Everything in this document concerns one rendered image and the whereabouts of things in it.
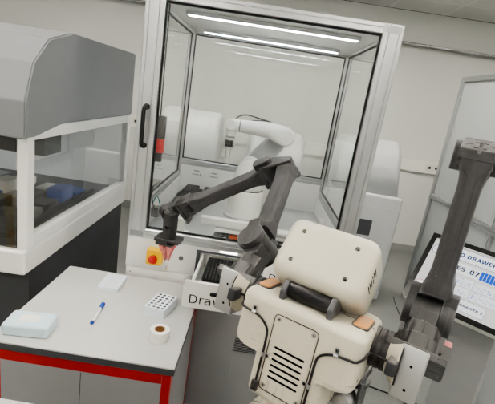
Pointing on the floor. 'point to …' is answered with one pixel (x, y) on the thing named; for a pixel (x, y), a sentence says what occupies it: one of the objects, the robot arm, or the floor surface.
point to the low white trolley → (96, 346)
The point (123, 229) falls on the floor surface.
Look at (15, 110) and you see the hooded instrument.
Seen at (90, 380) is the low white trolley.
